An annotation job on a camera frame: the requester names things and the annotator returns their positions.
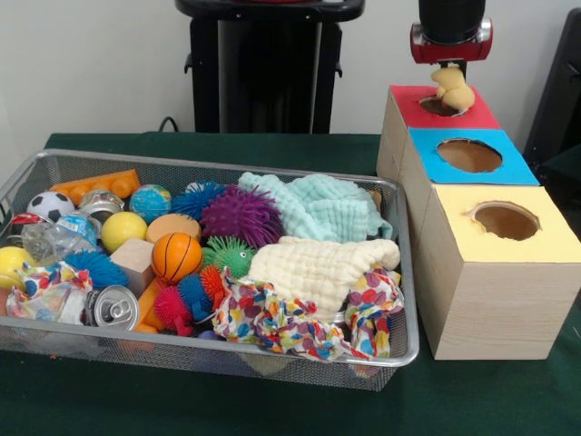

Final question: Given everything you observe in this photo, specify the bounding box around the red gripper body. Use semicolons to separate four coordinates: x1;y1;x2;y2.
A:
410;17;494;67

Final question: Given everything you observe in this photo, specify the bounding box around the yellow duck plush toy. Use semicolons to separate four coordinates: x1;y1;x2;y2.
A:
429;66;476;110

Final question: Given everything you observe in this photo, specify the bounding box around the wooden box with three holes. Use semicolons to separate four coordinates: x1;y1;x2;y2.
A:
375;84;581;362

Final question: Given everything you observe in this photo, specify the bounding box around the silver mesh bin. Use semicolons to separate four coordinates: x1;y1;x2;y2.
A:
0;147;421;394

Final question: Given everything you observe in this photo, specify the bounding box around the mint green cloth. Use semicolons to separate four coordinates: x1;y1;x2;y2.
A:
238;172;394;244

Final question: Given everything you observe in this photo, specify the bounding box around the cream waffle cloth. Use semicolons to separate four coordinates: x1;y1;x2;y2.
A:
247;235;401;319

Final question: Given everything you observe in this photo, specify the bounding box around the polka dot cloth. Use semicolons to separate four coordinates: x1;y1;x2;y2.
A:
344;267;405;359

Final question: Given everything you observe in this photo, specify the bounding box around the purple spiky ball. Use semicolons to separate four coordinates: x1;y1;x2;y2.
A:
199;183;285;249

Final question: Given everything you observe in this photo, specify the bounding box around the green spiky ball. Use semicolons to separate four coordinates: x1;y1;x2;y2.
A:
202;235;258;278

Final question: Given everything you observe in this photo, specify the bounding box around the confetti print cloth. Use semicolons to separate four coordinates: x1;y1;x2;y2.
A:
212;267;369;362

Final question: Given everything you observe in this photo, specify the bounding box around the orange toy basketball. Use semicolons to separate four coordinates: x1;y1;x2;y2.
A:
152;232;204;285

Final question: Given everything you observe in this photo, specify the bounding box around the orange plastic block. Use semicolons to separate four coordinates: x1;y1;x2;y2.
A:
49;168;141;205

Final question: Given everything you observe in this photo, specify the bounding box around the dark green table cloth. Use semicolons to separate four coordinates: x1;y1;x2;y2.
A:
0;130;581;436

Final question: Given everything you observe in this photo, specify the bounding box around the black and white soccer ball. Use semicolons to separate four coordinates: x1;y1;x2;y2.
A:
25;191;76;223

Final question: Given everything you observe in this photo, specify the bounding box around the yellow ball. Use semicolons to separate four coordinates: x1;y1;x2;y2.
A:
0;246;37;290

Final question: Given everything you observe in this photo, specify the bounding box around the black frame stand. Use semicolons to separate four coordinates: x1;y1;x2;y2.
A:
521;6;581;214

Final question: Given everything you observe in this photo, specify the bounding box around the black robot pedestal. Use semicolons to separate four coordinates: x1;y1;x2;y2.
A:
174;0;367;135

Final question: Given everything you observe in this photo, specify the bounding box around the black cable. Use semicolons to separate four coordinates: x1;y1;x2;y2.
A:
157;115;188;134

